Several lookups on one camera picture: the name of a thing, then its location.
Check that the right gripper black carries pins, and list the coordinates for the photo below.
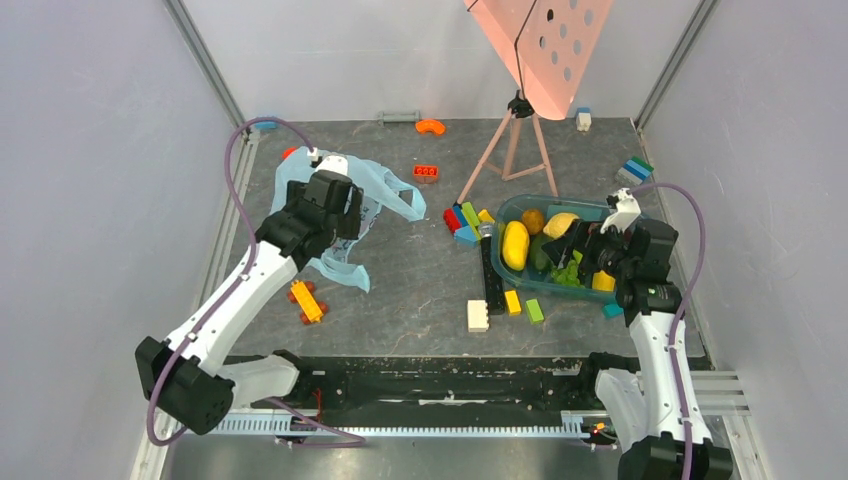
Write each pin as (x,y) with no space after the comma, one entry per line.
(592,244)

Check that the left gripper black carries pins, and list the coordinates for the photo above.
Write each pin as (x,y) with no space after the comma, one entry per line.
(348,225)

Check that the yellow fake lemon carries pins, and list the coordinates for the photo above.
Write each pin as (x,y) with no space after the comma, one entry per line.
(559,224)

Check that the yellow fake fruit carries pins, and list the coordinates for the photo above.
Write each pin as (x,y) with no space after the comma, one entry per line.
(515,245)

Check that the yellow fake banana piece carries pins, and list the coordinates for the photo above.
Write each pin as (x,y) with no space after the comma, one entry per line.
(603,282)

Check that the light blue plastic bag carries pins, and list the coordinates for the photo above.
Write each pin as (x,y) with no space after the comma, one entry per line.
(381,189)

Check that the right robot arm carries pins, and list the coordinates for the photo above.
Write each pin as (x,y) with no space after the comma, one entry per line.
(658,422)

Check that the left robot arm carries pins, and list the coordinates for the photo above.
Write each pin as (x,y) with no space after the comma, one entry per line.
(186,375)

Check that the green fake avocado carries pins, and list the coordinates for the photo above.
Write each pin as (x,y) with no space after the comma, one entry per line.
(537,259)

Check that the green fake grapes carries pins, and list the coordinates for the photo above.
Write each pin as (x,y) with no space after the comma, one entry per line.
(568,275)

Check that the green toy brick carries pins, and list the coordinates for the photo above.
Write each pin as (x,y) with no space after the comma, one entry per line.
(534,311)

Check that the yellow toy brick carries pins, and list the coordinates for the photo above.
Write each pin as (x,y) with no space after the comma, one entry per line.
(512,302)

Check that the teal toy brick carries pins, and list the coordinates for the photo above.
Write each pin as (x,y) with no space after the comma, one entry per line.
(612,310)

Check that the black toy brick strip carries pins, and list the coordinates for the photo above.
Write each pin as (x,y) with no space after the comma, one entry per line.
(493,285)

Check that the orange yellow toy car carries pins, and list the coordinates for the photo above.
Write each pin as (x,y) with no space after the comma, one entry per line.
(301,293)

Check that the colourful brick pile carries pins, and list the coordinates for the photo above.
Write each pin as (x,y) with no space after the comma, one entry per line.
(463,221)

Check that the orange flat toy brick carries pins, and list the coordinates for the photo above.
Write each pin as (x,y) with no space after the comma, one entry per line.
(426,174)

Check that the cream toy brick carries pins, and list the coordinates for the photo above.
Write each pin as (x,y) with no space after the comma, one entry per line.
(477,316)

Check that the stacked grey blue green bricks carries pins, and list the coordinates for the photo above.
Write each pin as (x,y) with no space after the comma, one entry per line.
(634,172)

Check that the orange curved toy piece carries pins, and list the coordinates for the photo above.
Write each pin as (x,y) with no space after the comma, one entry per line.
(430,126)

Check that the white blue small brick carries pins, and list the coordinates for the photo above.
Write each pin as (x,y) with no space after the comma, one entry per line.
(583,119)

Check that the pink wooden tripod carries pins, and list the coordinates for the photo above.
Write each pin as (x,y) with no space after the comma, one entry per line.
(518,110)

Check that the pink perforated board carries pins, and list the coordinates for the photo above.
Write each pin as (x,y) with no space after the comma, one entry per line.
(546,45)

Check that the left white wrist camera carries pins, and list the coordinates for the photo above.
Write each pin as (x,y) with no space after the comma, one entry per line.
(325,161)

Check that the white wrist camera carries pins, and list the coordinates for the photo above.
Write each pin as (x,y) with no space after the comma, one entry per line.
(624,211)
(325,161)

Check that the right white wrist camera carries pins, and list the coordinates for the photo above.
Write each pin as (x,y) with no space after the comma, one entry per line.
(624,211)

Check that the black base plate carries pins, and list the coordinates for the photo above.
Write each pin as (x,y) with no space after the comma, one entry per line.
(464,391)

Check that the white toothed rail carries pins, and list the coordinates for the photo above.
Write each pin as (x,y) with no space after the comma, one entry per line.
(281,424)

